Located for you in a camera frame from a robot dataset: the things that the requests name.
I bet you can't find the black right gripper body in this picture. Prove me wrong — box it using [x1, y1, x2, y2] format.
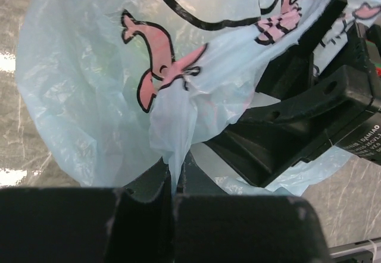
[309, 23, 380, 164]

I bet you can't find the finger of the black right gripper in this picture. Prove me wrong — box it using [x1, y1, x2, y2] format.
[255, 0, 347, 99]
[205, 65, 374, 188]

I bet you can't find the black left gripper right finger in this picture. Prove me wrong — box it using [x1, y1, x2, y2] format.
[174, 154, 332, 262]

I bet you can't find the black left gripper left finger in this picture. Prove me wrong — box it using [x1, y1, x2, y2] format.
[1, 161, 173, 262]

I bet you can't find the light blue printed plastic bag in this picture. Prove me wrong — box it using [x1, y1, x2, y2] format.
[15, 0, 380, 187]

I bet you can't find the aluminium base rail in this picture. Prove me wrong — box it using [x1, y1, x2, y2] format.
[329, 237, 380, 263]

